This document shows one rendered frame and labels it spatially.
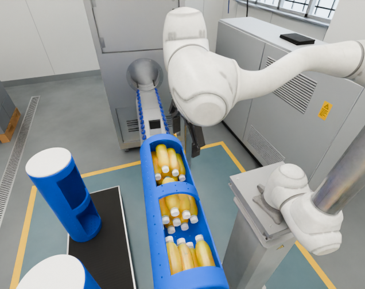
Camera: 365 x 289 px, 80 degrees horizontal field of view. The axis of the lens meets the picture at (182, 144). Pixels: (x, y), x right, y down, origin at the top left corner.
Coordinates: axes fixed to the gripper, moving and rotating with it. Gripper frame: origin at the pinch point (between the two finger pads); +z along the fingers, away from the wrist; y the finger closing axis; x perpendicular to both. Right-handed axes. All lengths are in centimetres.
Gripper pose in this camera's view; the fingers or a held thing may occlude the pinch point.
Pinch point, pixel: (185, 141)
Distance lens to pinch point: 77.3
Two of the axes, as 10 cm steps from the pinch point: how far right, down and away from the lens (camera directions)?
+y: 4.9, 6.4, -5.9
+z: 0.2, 6.7, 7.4
